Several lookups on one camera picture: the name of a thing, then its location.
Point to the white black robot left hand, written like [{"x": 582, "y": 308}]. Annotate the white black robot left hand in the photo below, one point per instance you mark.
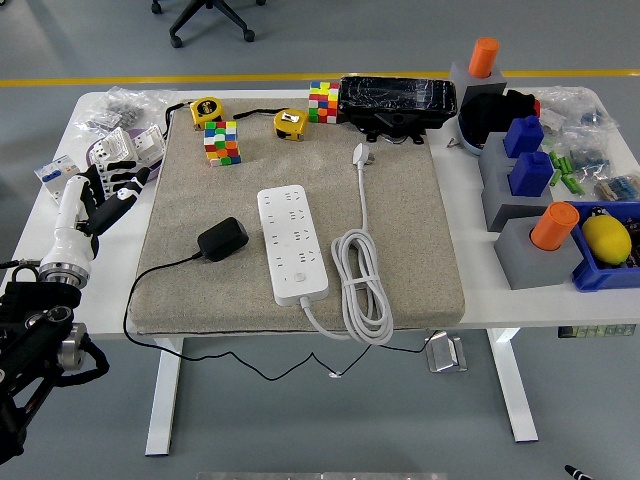
[{"x": 67, "y": 220}]

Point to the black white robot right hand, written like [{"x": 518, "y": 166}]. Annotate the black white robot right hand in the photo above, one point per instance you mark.
[{"x": 577, "y": 474}]

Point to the black power adapter plug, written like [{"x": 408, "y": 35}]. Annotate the black power adapter plug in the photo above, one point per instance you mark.
[{"x": 222, "y": 239}]

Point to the white power strip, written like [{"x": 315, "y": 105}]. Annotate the white power strip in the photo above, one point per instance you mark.
[{"x": 295, "y": 240}]

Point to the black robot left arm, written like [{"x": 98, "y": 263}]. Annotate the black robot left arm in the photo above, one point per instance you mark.
[{"x": 35, "y": 330}]

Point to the white circuit breaker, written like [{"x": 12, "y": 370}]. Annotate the white circuit breaker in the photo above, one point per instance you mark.
[{"x": 52, "y": 172}]

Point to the white table leg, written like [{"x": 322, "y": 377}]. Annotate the white table leg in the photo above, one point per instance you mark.
[
  {"x": 515, "y": 395},
  {"x": 165, "y": 400}
]

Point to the clear bag of grey screws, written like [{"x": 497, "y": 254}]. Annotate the clear bag of grey screws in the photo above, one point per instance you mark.
[{"x": 117, "y": 112}]

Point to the table control panel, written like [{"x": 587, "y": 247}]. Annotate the table control panel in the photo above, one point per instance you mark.
[{"x": 595, "y": 331}]

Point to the colourful puzzle cube stack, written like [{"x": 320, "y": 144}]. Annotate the colourful puzzle cube stack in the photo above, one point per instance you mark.
[
  {"x": 323, "y": 102},
  {"x": 221, "y": 145}
]

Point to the yellow tape measure printed 5m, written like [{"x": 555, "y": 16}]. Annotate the yellow tape measure printed 5m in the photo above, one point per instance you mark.
[{"x": 207, "y": 112}]

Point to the blue plastic bin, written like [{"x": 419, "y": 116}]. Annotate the blue plastic bin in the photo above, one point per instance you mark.
[{"x": 595, "y": 280}]

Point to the black office chair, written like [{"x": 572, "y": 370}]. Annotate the black office chair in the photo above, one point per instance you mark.
[{"x": 175, "y": 41}]

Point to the large grey holder block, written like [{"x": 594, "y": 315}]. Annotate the large grey holder block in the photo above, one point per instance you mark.
[{"x": 530, "y": 260}]

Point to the yellow lemon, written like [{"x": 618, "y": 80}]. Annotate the yellow lemon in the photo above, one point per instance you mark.
[{"x": 606, "y": 239}]

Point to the yellow tape measure silver clip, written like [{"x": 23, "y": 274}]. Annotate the yellow tape measure silver clip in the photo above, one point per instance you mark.
[{"x": 290, "y": 125}]

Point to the orange cylinder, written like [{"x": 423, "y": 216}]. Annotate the orange cylinder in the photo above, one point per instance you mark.
[
  {"x": 554, "y": 226},
  {"x": 482, "y": 55}
]

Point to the small black white toy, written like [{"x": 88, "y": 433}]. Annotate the small black white toy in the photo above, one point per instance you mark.
[{"x": 596, "y": 211}]

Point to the grey stepped holder block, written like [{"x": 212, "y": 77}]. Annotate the grey stepped holder block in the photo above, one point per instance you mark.
[{"x": 495, "y": 200}]

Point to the green plastic anchor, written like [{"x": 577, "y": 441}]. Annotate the green plastic anchor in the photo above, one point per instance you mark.
[
  {"x": 567, "y": 165},
  {"x": 560, "y": 164},
  {"x": 555, "y": 178},
  {"x": 575, "y": 185},
  {"x": 553, "y": 159},
  {"x": 566, "y": 181}
]

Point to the clear bag of striped components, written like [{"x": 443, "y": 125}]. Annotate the clear bag of striped components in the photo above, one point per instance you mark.
[{"x": 620, "y": 187}]

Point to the blue peg block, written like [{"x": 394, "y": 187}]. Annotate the blue peg block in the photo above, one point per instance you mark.
[
  {"x": 522, "y": 136},
  {"x": 530, "y": 174}
]

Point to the grey-brown mat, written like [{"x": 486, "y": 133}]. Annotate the grey-brown mat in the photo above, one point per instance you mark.
[{"x": 400, "y": 225}]

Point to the clear bag of blue parts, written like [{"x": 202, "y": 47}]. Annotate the clear bag of blue parts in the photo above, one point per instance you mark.
[{"x": 590, "y": 159}]

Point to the light blue bowl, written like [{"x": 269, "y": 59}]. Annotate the light blue bowl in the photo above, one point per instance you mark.
[{"x": 467, "y": 142}]

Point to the black wrapped box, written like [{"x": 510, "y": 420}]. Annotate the black wrapped box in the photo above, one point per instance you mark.
[{"x": 395, "y": 97}]

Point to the small metal screw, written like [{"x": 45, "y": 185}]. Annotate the small metal screw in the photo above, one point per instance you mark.
[{"x": 452, "y": 143}]

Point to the clear bag of white parts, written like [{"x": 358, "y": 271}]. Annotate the clear bag of white parts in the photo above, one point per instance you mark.
[{"x": 575, "y": 112}]

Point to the small red cap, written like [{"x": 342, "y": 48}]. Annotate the small red cap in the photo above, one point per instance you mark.
[{"x": 536, "y": 107}]

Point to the black cloth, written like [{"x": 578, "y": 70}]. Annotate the black cloth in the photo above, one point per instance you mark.
[{"x": 485, "y": 115}]

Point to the small grey holder block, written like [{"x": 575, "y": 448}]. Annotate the small grey holder block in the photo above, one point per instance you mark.
[{"x": 480, "y": 87}]

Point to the white wall socket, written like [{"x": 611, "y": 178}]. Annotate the white wall socket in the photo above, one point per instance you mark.
[
  {"x": 147, "y": 145},
  {"x": 112, "y": 147}
]

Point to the silver metal bracket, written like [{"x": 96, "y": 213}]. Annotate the silver metal bracket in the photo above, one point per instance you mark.
[{"x": 445, "y": 352}]

